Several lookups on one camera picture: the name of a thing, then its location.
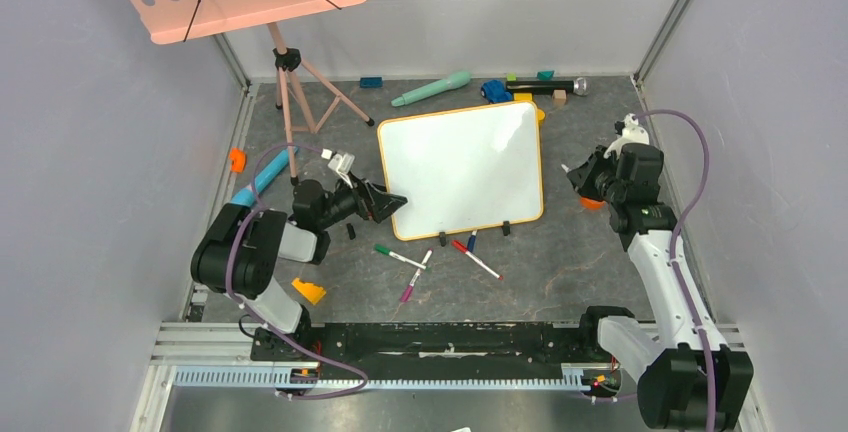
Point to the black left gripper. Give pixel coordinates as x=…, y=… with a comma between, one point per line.
x=382, y=204

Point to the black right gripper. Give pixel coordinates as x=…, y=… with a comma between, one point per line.
x=593, y=173

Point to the yellow-framed whiteboard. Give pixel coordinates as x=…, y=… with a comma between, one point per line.
x=463, y=169

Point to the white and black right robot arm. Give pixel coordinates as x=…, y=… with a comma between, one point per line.
x=687, y=375

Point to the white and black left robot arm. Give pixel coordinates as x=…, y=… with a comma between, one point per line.
x=238, y=254

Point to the orange half-round toy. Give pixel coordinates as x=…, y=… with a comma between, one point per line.
x=592, y=204

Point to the green-capped marker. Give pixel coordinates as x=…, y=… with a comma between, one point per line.
x=389, y=253

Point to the wooden cube block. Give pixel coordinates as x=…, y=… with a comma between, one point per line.
x=559, y=97

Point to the black handheld microphone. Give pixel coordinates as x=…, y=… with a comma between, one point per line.
x=577, y=86

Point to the red-capped marker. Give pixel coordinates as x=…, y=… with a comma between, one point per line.
x=468, y=253

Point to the magenta-capped marker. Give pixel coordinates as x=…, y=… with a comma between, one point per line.
x=410, y=286

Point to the blue-capped marker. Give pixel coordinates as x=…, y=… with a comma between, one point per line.
x=470, y=245

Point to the teal triangle block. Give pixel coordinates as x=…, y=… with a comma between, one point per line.
x=545, y=75

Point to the orange wedge block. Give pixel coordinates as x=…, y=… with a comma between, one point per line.
x=312, y=292

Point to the dark blue brick block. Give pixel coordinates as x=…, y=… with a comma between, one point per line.
x=371, y=82

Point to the blue toy car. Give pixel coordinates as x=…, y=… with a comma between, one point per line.
x=495, y=92

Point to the blue toy microphone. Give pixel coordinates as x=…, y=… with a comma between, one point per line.
x=246, y=196

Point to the mint green toy microphone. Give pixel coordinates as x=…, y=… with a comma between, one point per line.
x=454, y=81

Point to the small orange clip toy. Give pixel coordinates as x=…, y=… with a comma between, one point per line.
x=238, y=160

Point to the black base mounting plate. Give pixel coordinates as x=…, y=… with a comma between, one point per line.
x=459, y=350

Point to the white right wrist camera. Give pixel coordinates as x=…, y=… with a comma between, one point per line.
x=629, y=130

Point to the grey toothed cable rail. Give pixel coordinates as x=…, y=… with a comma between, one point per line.
x=281, y=377

